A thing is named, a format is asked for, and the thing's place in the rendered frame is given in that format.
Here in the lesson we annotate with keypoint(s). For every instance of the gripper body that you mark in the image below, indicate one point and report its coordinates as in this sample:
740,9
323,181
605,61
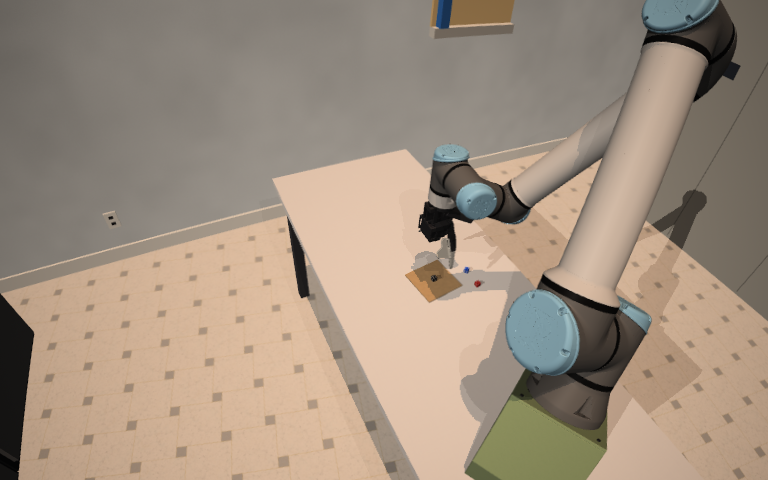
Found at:
435,224

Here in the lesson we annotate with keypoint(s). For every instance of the tan square mat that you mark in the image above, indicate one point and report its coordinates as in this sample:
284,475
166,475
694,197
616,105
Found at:
421,279

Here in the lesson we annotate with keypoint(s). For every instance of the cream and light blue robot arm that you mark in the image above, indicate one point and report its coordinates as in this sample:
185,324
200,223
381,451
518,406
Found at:
567,329

